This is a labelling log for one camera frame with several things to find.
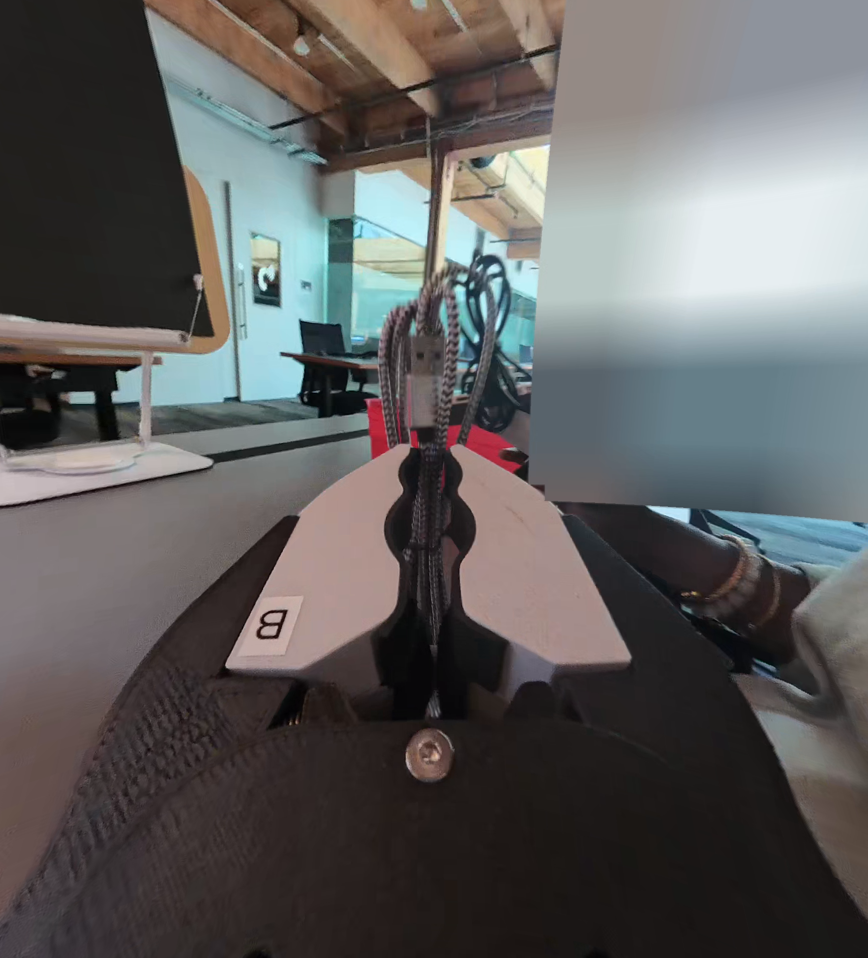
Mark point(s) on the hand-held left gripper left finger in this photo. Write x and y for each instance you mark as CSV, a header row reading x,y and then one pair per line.
x,y
321,584

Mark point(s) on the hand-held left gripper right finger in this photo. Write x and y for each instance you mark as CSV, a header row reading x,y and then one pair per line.
x,y
538,584

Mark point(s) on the red plastic bin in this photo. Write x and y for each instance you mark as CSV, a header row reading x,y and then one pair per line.
x,y
493,445

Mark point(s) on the person's right hand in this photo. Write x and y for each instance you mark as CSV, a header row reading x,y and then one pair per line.
x,y
643,535

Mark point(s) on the white board stand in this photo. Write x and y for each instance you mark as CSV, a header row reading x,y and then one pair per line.
x,y
104,479

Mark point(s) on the black office chair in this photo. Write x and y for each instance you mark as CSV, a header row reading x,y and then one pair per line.
x,y
321,337

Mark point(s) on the wooden rounded panel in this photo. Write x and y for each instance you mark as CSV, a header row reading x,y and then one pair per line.
x,y
216,299

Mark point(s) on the framed logo sign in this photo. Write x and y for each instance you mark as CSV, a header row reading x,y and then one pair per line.
x,y
266,269

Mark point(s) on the person's beige sweater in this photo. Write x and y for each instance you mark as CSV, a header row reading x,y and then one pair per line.
x,y
853,711

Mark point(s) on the black board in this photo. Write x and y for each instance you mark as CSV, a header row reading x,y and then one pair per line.
x,y
67,187

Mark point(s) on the ceiling spotlight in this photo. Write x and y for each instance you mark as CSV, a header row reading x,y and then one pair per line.
x,y
301,45

